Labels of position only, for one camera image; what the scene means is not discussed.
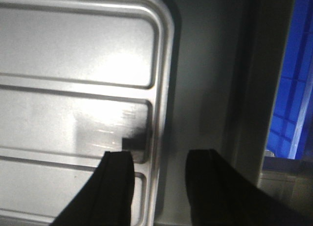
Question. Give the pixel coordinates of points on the blue crate below rack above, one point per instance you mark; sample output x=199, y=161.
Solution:
x=292, y=109

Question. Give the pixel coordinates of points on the silver ribbed metal tray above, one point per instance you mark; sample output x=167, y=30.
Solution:
x=79, y=78

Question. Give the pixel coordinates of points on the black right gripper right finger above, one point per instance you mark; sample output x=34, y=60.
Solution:
x=220, y=196

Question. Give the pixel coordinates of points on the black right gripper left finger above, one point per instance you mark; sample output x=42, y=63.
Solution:
x=106, y=198

